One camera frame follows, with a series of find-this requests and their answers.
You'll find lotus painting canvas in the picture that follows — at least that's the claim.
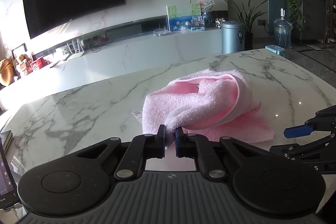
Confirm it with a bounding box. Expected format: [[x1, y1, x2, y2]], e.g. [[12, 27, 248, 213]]
[[166, 3, 202, 32]]

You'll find grey pedal trash bin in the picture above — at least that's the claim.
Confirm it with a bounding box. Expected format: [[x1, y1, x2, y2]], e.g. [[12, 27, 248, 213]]
[[221, 20, 245, 54]]

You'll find pink terry towel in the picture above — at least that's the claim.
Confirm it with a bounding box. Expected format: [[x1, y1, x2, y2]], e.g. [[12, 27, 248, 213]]
[[142, 69, 275, 145]]

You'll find dark side cabinet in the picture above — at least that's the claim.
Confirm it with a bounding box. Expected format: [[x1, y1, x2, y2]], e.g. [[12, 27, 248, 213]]
[[292, 0, 326, 43]]

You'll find red gift box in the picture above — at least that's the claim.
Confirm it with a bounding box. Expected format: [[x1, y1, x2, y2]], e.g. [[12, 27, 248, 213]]
[[30, 56, 51, 71]]

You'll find small photo box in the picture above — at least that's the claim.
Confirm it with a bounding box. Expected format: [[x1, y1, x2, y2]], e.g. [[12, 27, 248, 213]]
[[190, 16, 205, 31]]

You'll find white marble tv console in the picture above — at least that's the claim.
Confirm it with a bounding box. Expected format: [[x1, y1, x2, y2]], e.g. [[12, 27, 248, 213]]
[[1, 30, 222, 110]]

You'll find round paper fan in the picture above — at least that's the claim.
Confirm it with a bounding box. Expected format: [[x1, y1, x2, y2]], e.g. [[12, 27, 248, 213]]
[[198, 0, 215, 12]]

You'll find light blue plastic stool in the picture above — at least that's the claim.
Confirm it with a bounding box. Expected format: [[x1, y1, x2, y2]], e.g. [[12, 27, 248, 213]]
[[265, 45, 285, 57]]

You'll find smartphone on stand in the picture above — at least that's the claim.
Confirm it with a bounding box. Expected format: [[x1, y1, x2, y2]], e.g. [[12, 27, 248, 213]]
[[0, 131, 20, 210]]

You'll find potted long-leaf plant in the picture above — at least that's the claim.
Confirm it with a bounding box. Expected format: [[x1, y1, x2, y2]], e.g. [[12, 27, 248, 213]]
[[224, 0, 268, 51]]

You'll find golden round ornament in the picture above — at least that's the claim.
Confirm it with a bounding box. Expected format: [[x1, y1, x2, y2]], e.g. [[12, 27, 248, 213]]
[[0, 59, 14, 86]]

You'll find blue water jug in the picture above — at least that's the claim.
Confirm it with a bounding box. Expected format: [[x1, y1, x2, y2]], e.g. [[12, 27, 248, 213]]
[[273, 8, 293, 50]]

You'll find white wifi router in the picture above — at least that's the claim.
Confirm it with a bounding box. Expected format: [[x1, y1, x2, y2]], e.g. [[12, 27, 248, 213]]
[[67, 39, 84, 60]]

